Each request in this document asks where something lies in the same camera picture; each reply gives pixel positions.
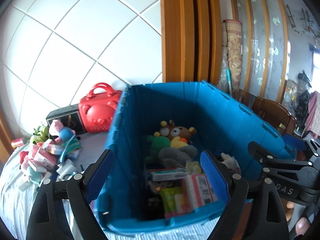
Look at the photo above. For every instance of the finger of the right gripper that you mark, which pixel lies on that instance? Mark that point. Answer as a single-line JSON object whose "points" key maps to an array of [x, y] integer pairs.
{"points": [[298, 144]]}

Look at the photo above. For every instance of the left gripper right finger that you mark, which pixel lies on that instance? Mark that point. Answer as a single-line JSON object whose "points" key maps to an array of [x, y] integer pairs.
{"points": [[258, 200]]}

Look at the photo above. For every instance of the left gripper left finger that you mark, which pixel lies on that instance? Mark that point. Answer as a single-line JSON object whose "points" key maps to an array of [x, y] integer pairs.
{"points": [[48, 218]]}

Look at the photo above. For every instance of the pink tissue pack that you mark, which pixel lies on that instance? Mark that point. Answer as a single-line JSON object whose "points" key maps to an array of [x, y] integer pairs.
{"points": [[197, 191]]}

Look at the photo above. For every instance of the person's right hand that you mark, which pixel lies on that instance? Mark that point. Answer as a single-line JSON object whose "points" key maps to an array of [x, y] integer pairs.
{"points": [[297, 221]]}

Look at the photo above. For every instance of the wooden chair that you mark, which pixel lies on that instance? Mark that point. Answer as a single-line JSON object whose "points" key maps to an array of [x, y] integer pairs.
{"points": [[275, 114]]}

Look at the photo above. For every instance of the striped grey tablecloth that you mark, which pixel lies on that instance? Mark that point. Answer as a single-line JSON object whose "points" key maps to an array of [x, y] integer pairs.
{"points": [[16, 205]]}

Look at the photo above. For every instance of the pink pig plush teal dress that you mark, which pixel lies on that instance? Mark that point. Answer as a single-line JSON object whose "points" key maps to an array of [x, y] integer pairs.
{"points": [[31, 175]]}

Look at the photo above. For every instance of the green wipes pack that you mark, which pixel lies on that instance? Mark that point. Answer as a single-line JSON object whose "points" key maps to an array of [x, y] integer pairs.
{"points": [[174, 201]]}

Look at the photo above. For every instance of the grey plush toy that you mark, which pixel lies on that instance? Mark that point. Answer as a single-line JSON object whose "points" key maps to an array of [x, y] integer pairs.
{"points": [[172, 157]]}

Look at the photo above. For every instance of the blue plastic storage crate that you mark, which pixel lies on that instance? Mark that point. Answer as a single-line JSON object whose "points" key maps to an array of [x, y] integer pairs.
{"points": [[221, 123]]}

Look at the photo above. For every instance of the pink snack can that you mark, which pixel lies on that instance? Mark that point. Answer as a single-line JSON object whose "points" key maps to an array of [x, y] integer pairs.
{"points": [[18, 142]]}

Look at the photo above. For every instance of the green frog plush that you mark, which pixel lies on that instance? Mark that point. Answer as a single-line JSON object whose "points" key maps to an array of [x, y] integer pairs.
{"points": [[40, 134]]}

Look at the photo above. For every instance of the brown bear plush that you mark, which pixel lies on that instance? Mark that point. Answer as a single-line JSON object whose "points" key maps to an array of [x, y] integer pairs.
{"points": [[171, 131]]}

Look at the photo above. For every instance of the pink pig plush blue shirt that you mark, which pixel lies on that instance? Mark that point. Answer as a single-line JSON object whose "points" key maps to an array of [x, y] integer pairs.
{"points": [[61, 132]]}

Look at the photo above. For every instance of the green plush toy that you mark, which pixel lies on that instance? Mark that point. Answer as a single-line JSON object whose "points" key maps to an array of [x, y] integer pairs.
{"points": [[156, 145]]}

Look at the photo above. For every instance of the black framed box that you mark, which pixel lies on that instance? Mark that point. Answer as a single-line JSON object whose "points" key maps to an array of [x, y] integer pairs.
{"points": [[69, 116]]}

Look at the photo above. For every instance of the red bear suitcase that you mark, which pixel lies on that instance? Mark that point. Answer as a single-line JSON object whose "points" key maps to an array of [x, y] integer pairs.
{"points": [[98, 107]]}

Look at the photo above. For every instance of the rolled patterned carpet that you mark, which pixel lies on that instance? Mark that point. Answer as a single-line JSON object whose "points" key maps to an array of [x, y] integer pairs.
{"points": [[234, 53]]}

